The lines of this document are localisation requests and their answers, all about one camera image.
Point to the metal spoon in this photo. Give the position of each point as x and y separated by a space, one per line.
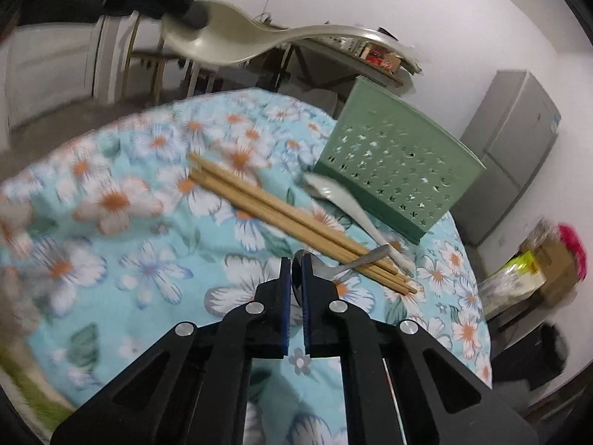
324 271

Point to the green perforated utensil holder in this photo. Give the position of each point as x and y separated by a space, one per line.
400 165

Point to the red fluffy item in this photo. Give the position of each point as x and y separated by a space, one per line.
571 239

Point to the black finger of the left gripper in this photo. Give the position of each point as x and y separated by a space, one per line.
196 16

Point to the wooden chair dark seat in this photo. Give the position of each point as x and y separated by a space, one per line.
154 59

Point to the grey refrigerator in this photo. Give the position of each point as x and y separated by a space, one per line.
512 132

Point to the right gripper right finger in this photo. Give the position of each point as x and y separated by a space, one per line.
401 386

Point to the grey-white plastic spoon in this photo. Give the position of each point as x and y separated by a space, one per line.
338 195

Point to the long wooden side table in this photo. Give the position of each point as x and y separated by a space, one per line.
299 67

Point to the beige plastic soup spoon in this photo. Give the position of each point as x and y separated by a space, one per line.
232 36

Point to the cardboard box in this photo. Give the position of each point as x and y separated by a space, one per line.
557 263

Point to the blue floral tablecloth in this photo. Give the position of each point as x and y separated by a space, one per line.
114 244

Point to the clutter boxes on table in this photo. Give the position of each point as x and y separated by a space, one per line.
372 46

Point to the yellow-green bag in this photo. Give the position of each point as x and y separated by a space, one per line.
516 281

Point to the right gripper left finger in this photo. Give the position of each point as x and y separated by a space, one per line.
191 386

